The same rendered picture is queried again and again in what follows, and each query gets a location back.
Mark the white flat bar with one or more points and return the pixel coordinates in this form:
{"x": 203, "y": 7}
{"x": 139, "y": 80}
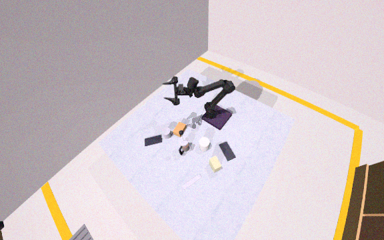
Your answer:
{"x": 192, "y": 181}

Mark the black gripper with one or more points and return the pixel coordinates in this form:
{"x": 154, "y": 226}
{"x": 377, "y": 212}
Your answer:
{"x": 174, "y": 82}

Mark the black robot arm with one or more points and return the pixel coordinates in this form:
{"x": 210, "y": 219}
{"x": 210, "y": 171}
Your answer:
{"x": 199, "y": 91}

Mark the glass french press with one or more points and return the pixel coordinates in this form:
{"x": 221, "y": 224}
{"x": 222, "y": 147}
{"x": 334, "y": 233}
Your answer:
{"x": 184, "y": 144}

